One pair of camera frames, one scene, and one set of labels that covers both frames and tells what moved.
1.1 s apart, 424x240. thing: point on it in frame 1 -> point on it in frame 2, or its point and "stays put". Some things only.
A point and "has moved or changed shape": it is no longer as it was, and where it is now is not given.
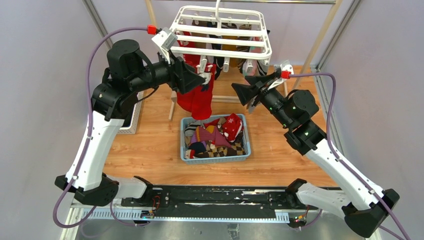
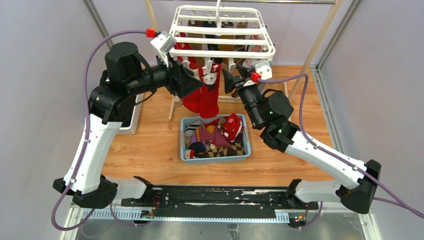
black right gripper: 257,84 -> 231,82
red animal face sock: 202,95 has moved or changed shape
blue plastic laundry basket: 184,121 stays put
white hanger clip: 201,68 has moved or changed shape
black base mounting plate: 202,202 stays put
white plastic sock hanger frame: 221,33 stays put
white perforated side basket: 132,130 stays put
